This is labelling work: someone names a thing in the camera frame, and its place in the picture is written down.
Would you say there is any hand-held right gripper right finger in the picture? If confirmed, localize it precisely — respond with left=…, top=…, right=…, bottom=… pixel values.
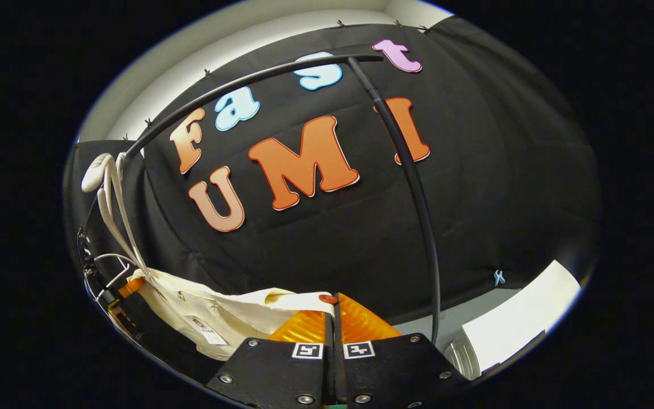
left=333, top=293, right=469, bottom=408

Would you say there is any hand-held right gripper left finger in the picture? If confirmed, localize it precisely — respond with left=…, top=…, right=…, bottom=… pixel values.
left=206, top=310, right=330, bottom=408

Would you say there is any cream jacket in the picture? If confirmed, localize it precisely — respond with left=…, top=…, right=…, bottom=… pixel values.
left=128, top=268, right=336, bottom=361

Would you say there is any white plastic clothes hanger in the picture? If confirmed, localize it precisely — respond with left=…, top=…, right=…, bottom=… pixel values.
left=97, top=155, right=152, bottom=279

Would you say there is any black clothes rack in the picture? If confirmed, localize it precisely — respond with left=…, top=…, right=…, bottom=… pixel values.
left=117, top=54, right=441, bottom=346

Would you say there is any white paper hang tag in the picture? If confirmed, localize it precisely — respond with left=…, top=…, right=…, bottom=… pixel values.
left=184, top=315, right=228, bottom=346

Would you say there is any white cabinet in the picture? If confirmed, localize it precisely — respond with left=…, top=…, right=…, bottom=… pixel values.
left=443, top=260, right=582, bottom=381

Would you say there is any black backdrop cloth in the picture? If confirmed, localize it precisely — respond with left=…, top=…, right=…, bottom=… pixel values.
left=63, top=14, right=603, bottom=375

